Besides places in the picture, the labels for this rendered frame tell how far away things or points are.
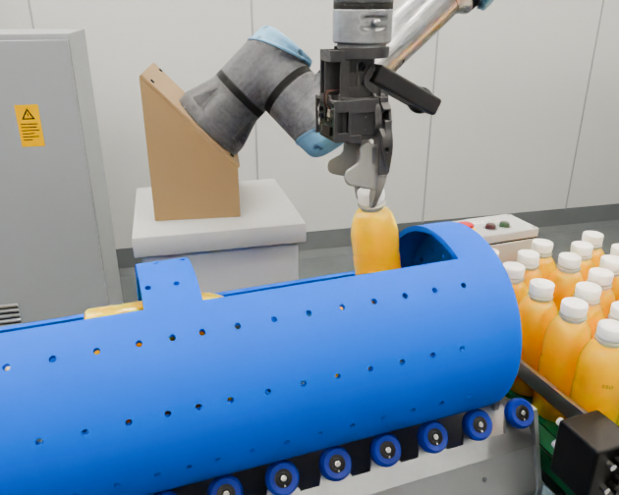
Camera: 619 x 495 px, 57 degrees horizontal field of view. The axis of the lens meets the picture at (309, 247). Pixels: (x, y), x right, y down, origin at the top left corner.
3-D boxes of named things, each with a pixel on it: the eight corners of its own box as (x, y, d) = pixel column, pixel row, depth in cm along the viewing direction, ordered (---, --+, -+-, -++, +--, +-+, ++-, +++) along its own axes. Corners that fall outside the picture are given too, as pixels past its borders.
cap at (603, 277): (589, 275, 102) (590, 266, 101) (613, 280, 100) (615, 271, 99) (585, 283, 99) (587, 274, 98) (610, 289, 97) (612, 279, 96)
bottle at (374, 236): (412, 302, 91) (405, 195, 83) (387, 325, 87) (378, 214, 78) (374, 292, 95) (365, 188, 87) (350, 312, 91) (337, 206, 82)
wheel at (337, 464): (313, 449, 77) (318, 450, 76) (344, 441, 79) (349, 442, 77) (321, 484, 76) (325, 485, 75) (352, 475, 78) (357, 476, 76)
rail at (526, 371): (448, 317, 115) (450, 304, 114) (452, 317, 115) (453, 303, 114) (606, 451, 81) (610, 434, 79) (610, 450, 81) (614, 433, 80)
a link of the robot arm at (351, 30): (376, 9, 76) (406, 10, 69) (374, 45, 78) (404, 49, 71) (323, 10, 74) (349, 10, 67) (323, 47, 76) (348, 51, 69)
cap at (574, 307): (577, 322, 87) (579, 311, 86) (554, 312, 90) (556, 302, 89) (591, 315, 89) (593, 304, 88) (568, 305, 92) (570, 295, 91)
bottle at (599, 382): (558, 419, 94) (579, 321, 87) (604, 425, 93) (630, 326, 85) (566, 450, 88) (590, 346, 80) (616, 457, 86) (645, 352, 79)
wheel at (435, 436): (412, 423, 82) (418, 424, 80) (438, 416, 84) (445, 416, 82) (420, 456, 81) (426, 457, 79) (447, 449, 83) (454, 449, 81)
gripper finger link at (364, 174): (340, 211, 79) (337, 143, 77) (379, 206, 81) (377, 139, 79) (350, 214, 76) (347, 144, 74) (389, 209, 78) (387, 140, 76)
